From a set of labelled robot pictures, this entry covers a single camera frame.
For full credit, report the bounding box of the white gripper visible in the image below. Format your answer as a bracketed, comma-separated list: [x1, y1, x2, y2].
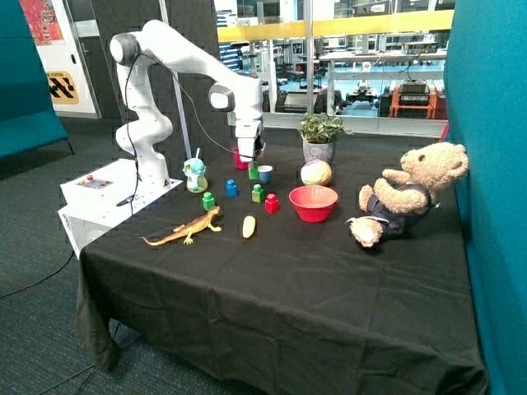
[235, 118, 265, 168]

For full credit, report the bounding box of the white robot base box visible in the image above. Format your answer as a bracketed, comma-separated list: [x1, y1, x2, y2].
[58, 159, 182, 257]

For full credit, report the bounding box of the pink plastic cup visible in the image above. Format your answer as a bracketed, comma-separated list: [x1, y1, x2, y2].
[232, 147, 249, 170]

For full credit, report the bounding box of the blue white teacup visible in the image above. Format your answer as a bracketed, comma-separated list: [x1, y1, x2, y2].
[258, 165, 273, 184]

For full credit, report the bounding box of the green block with yellow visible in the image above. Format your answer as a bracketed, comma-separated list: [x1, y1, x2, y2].
[251, 184, 265, 203]

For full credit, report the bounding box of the blue toy block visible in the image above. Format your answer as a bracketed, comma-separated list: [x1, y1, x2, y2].
[226, 179, 238, 198]

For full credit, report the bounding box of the red toy block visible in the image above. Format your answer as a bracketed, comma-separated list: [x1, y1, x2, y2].
[264, 193, 280, 214]

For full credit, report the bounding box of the blue green sippy cup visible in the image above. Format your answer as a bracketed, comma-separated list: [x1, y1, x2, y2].
[183, 148, 208, 193]

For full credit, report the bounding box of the pastel soft ball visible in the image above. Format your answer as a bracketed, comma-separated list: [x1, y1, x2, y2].
[301, 160, 332, 186]

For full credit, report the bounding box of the yellow toy corn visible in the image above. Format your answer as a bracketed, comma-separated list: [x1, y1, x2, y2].
[242, 216, 256, 239]

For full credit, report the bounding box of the potted green plant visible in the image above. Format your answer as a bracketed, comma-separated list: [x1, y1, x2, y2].
[298, 113, 353, 165]

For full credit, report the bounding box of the red plastic bowl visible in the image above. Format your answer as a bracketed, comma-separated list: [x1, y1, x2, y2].
[289, 185, 338, 223]

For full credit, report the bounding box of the orange toy lizard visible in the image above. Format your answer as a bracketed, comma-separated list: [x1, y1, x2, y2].
[141, 206, 222, 246]

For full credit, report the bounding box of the black tablecloth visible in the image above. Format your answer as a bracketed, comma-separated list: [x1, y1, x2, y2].
[75, 146, 488, 394]

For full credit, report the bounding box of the brown teddy bear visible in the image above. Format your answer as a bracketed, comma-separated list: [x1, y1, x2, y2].
[347, 142, 469, 248]

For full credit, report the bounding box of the orange equipment rack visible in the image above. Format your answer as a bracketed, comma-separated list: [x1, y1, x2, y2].
[389, 80, 437, 119]

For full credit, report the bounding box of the white lab table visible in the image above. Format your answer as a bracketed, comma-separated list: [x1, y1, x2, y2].
[320, 51, 446, 93]

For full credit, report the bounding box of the yellow black sign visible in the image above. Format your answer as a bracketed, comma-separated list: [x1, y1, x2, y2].
[46, 71, 79, 105]

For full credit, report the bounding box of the teal sofa left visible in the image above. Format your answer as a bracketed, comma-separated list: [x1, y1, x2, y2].
[1, 1, 68, 159]

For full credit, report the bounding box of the teal partition right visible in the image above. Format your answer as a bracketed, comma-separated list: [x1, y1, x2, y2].
[444, 1, 526, 394]

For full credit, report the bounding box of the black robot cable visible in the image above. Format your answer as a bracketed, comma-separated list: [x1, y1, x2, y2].
[116, 51, 256, 208]

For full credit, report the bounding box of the red wall poster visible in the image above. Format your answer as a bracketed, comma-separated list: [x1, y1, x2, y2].
[19, 0, 64, 46]

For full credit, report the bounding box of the black floor cable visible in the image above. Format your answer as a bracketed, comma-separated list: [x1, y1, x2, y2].
[0, 250, 75, 300]

